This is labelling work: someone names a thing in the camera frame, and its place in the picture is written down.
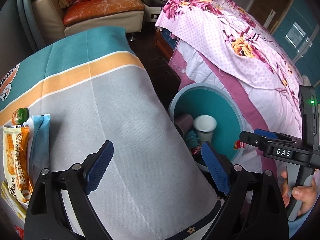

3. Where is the white paper cup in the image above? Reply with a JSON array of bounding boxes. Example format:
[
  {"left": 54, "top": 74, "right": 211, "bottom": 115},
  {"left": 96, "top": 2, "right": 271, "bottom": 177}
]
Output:
[{"left": 193, "top": 115, "right": 217, "bottom": 144}]

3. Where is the person's right hand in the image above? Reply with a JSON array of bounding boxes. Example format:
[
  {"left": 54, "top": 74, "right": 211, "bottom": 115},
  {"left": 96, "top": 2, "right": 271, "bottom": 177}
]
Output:
[{"left": 280, "top": 171, "right": 318, "bottom": 217}]

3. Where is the yellow white patterned wrapper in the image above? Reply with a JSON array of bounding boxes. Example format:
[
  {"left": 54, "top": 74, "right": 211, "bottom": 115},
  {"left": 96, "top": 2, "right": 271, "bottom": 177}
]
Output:
[{"left": 1, "top": 181, "right": 26, "bottom": 223}]

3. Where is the orange yellow snack packet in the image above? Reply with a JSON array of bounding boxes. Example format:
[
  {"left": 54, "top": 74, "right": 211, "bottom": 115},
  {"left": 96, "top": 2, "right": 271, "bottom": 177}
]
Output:
[{"left": 3, "top": 125, "right": 33, "bottom": 204}]

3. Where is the red white small packet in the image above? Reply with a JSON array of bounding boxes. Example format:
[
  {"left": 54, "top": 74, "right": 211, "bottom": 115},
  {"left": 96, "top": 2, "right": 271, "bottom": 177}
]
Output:
[{"left": 234, "top": 140, "right": 245, "bottom": 150}]

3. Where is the round teal trash bin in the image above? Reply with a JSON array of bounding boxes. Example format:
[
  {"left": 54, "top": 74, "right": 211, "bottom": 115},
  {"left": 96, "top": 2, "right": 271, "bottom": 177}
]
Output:
[{"left": 168, "top": 83, "right": 244, "bottom": 164}]

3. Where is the beige orange leather sofa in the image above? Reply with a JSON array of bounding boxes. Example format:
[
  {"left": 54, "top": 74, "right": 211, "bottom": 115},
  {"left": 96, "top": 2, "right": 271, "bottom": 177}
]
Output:
[{"left": 31, "top": 0, "right": 145, "bottom": 45}]

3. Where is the light blue snack wrapper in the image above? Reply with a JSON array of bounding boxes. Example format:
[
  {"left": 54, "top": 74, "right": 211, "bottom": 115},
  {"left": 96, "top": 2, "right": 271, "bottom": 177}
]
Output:
[{"left": 29, "top": 114, "right": 50, "bottom": 183}]

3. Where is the white bedside cabinet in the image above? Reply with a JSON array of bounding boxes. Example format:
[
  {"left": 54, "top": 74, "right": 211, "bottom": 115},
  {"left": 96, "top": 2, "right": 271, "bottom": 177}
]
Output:
[{"left": 143, "top": 0, "right": 166, "bottom": 23}]

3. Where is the teal orange grey tablecloth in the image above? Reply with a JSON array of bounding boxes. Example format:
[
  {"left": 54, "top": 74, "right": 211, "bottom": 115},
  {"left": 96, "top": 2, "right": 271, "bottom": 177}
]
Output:
[{"left": 1, "top": 27, "right": 220, "bottom": 239}]

